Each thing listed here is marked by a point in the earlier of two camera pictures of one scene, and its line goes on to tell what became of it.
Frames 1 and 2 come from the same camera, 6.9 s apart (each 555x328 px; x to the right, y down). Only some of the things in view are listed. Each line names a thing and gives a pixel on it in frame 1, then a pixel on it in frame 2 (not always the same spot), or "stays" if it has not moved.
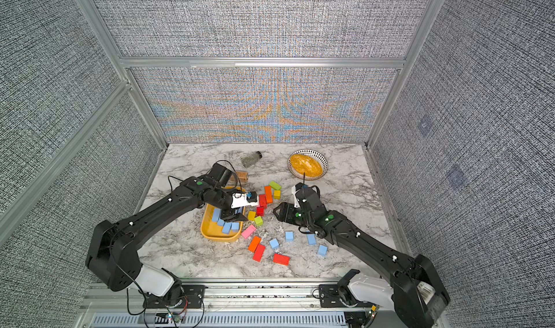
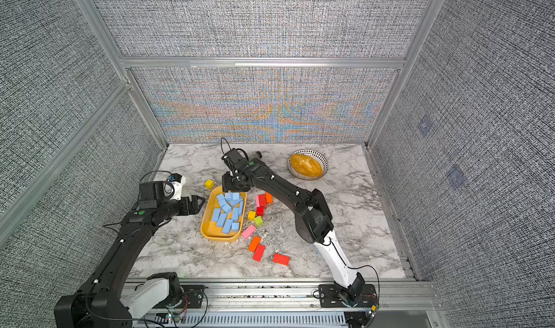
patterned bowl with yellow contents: x=311 y=163 stays
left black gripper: x=231 y=216 -> x=195 y=208
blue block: x=216 y=214 stays
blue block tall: x=226 y=227 stays
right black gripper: x=287 y=209 -> x=226 y=183
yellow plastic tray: x=211 y=230 stays
